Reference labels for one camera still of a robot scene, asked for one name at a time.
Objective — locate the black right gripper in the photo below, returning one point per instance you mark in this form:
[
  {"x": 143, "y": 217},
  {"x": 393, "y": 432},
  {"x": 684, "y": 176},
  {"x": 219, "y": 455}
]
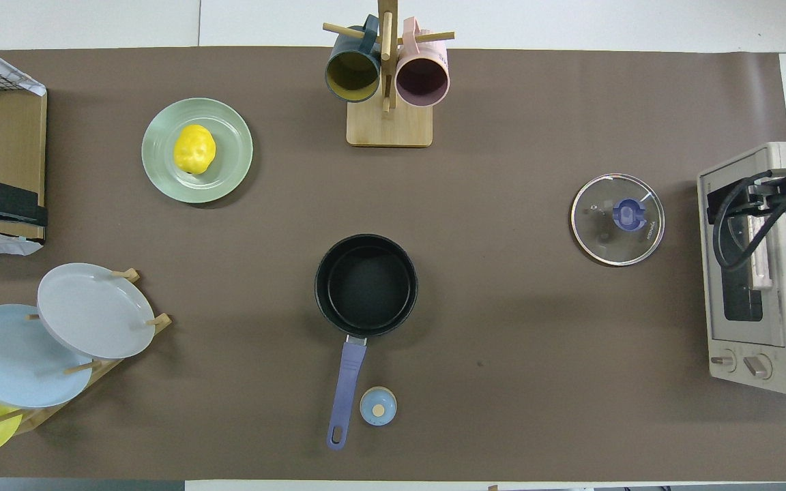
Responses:
[{"x": 778, "y": 194}]

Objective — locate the glass lid with blue knob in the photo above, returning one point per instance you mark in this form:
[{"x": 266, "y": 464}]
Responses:
[{"x": 628, "y": 215}]

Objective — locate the yellow lemon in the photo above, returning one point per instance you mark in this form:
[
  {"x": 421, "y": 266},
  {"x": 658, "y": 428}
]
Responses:
[{"x": 194, "y": 149}]

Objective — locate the grey plate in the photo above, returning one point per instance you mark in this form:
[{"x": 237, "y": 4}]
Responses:
[{"x": 93, "y": 310}]

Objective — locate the light blue plate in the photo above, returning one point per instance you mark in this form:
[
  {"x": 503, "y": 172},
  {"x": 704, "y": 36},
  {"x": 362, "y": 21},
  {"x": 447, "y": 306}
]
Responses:
[{"x": 4, "y": 358}]

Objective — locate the wooden plate rack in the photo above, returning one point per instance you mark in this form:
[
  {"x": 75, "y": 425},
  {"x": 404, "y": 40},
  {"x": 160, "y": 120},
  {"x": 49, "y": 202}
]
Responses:
[{"x": 99, "y": 368}]

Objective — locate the pale green plate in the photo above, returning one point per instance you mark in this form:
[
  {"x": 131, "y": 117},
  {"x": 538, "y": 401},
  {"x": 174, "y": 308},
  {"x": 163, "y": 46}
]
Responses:
[{"x": 229, "y": 129}]

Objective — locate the wooden shelf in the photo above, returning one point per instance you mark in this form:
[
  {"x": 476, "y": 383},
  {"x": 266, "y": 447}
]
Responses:
[{"x": 7, "y": 136}]

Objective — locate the brown table mat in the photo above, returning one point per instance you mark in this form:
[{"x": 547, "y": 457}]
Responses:
[{"x": 502, "y": 341}]

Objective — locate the pink ribbed mug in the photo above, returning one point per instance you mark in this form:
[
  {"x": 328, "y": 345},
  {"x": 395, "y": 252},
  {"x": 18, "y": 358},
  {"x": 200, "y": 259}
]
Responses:
[{"x": 422, "y": 78}]

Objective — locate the wooden mug tree stand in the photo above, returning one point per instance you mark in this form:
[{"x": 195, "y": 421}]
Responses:
[{"x": 389, "y": 126}]

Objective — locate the dark teal mug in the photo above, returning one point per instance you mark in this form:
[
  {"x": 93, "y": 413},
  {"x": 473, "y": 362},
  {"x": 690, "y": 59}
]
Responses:
[{"x": 352, "y": 71}]

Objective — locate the small blue round timer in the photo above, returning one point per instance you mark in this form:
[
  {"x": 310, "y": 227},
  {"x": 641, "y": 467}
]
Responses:
[{"x": 378, "y": 406}]

